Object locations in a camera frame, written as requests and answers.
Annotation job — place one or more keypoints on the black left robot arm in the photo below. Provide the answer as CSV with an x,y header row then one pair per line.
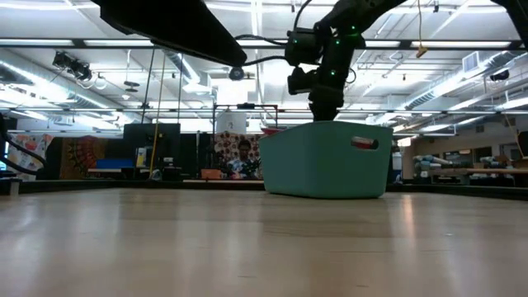
x,y
173,24

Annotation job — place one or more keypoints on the orange dark patterned wall hanging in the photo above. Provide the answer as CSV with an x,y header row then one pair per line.
x,y
82,156

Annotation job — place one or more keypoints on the black dome camera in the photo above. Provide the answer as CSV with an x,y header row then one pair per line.
x,y
500,75

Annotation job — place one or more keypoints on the teal plastic basket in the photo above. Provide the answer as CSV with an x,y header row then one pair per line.
x,y
321,165

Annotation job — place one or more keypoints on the orange box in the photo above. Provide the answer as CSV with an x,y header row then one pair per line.
x,y
211,174

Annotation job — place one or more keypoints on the black overhead beam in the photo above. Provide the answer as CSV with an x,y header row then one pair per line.
x,y
78,42

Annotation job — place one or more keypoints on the pale floral wall hanging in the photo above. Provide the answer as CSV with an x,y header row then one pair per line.
x,y
31,148

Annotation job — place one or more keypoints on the blue box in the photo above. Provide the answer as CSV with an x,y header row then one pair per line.
x,y
115,163

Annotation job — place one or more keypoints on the black aluminium rig frame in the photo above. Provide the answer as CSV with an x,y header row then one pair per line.
x,y
82,185

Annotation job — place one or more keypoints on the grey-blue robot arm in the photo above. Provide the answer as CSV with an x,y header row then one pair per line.
x,y
431,161

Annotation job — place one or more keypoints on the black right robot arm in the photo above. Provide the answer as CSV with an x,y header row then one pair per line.
x,y
359,12

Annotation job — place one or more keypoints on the wooden top workbench on casters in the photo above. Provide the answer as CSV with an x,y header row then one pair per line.
x,y
478,171

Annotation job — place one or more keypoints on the red Orville popcorn bag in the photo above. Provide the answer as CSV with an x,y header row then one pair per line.
x,y
364,143
272,131

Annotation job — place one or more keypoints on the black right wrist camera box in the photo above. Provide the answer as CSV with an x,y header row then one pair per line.
x,y
302,81

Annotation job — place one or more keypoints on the person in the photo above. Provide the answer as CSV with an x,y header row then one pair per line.
x,y
243,165

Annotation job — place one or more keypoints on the yellow pole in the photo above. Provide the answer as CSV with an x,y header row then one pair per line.
x,y
156,115

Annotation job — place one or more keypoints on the black ceiling-mounted device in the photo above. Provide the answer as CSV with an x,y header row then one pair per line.
x,y
72,66

